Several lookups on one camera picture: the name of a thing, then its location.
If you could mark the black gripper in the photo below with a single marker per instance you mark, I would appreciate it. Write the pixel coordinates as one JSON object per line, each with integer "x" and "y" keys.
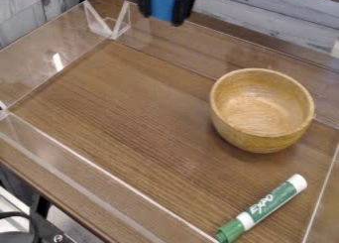
{"x": 180, "y": 11}

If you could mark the blue rectangular block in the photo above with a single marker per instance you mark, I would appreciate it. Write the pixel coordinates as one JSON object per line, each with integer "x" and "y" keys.
{"x": 161, "y": 9}

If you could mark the brown wooden bowl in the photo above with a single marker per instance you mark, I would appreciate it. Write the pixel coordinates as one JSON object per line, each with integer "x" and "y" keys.
{"x": 261, "y": 109}

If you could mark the green Expo marker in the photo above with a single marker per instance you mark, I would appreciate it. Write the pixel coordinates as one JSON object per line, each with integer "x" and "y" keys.
{"x": 261, "y": 209}

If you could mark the black table leg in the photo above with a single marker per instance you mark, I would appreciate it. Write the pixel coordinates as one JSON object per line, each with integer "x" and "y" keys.
{"x": 41, "y": 205}

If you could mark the clear acrylic tray wall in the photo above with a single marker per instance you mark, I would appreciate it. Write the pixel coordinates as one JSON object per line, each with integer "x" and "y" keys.
{"x": 105, "y": 129}

